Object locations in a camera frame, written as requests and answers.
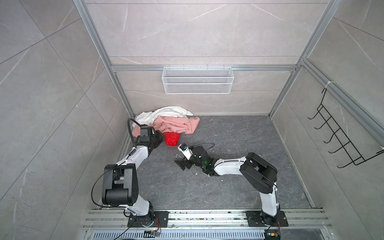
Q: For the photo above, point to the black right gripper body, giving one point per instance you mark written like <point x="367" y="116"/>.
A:
<point x="192" y="162"/>

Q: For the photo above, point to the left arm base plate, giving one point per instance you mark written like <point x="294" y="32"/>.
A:
<point x="151" y="220"/>

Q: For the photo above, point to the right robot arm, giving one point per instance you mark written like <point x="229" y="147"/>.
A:
<point x="257" y="171"/>

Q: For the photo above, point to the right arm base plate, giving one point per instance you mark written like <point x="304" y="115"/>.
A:
<point x="261" y="219"/>

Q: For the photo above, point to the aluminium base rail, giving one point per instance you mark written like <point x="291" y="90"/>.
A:
<point x="223" y="224"/>

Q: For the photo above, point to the black wire hook rack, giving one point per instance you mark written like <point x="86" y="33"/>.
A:
<point x="355" y="157"/>

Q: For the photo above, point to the white wire mesh basket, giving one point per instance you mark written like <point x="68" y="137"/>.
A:
<point x="197" y="80"/>

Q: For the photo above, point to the red cloth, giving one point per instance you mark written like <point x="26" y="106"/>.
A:
<point x="172" y="139"/>

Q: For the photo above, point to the white cloth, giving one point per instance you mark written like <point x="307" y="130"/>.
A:
<point x="159" y="112"/>

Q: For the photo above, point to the pink cloth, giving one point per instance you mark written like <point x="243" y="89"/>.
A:
<point x="171" y="124"/>

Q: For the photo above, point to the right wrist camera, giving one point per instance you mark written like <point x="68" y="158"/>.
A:
<point x="186" y="151"/>

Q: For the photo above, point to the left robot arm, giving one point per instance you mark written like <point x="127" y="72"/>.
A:
<point x="120" y="181"/>

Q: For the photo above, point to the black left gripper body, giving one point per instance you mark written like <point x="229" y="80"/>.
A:
<point x="156" y="139"/>

